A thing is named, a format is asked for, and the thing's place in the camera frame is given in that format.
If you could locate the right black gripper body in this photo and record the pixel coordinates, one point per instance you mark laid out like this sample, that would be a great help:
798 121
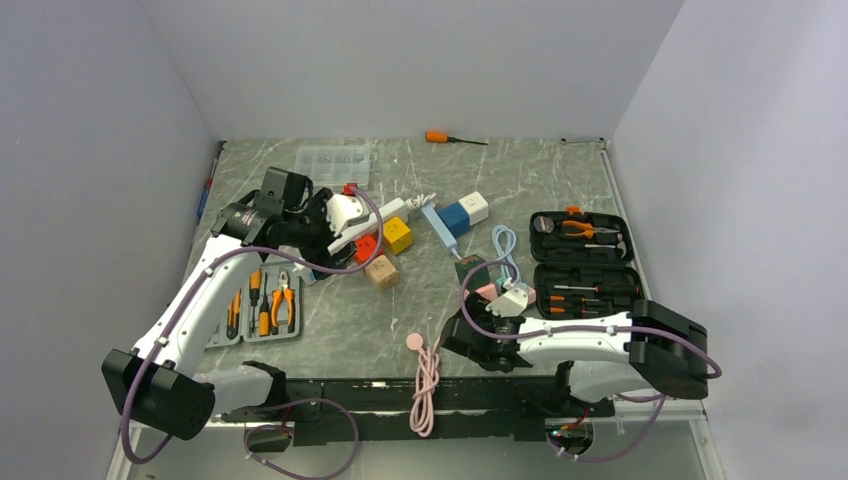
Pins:
476 308

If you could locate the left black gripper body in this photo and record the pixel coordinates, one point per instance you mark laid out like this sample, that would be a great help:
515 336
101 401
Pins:
311 231

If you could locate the pink cube socket adapter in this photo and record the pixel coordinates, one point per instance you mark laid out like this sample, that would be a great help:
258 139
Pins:
489 292

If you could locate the red cube socket adapter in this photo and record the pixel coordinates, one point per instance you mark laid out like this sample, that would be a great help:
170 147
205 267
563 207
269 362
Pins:
367 248

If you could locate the beige cube socket adapter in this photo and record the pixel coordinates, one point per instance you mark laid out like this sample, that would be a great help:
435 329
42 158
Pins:
382 273

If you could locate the white power strip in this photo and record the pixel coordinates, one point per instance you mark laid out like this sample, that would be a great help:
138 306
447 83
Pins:
395 208

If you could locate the yellow cube socket adapter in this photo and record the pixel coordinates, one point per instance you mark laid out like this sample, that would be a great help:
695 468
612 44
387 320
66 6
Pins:
397 236

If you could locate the light blue power strip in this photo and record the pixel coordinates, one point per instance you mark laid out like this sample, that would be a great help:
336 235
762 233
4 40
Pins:
440 229

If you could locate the blue cube socket adapter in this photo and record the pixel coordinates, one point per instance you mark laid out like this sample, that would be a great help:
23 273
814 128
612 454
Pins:
456 219

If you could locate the white cube socket adapter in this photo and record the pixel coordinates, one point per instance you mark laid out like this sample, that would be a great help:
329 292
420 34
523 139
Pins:
475 206

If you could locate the pink power strip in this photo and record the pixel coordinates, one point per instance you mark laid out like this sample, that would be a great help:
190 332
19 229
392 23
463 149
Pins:
503 288

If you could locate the dark green cube adapter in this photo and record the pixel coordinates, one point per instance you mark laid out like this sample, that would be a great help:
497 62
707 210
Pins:
463 268

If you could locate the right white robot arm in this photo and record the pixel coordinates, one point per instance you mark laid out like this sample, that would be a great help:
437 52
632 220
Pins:
647 347

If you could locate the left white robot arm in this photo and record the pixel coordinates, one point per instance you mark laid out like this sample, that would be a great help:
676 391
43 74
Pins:
156 383

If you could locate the clear plastic organizer box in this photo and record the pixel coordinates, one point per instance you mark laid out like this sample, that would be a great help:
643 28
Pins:
334 166

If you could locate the orange pliers in tray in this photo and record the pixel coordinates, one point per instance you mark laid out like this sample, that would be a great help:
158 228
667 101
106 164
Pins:
283 305

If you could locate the blue red pen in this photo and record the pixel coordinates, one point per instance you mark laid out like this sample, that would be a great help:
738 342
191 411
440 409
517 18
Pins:
205 191

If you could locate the grey tool tray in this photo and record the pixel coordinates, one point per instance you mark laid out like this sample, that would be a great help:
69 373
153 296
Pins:
246 318

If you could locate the black tool case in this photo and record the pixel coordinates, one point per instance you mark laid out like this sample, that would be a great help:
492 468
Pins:
580 279

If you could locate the orange pliers in case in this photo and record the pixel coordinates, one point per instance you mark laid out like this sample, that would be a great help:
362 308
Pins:
572 229

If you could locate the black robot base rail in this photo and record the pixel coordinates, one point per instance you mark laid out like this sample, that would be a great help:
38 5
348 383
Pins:
522 408

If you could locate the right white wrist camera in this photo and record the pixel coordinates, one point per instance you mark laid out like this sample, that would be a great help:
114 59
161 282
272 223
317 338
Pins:
510 304

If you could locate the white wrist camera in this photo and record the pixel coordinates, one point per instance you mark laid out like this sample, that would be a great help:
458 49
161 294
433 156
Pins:
510 304
345 210

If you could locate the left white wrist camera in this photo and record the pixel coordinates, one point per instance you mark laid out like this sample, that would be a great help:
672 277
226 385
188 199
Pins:
345 210

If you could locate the orange handled screwdriver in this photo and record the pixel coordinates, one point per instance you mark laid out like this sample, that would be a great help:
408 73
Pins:
437 137

